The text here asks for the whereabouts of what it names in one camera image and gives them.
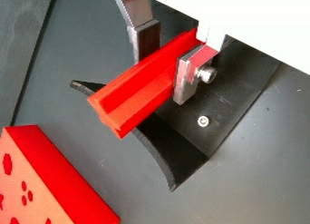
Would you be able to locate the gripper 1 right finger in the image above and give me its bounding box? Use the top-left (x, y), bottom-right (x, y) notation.
top-left (173, 22), bottom-right (225, 105)

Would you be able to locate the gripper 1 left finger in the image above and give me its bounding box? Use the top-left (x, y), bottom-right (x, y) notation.
top-left (115, 0), bottom-right (161, 63)

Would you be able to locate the red star-shaped bar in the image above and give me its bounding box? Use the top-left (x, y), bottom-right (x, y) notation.
top-left (86, 28), bottom-right (200, 139)

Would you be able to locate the black curved fixture block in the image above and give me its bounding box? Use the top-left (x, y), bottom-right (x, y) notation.
top-left (70, 40), bottom-right (279, 190)

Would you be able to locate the red foam shape board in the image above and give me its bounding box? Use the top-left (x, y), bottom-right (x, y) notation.
top-left (0, 125), bottom-right (120, 224)

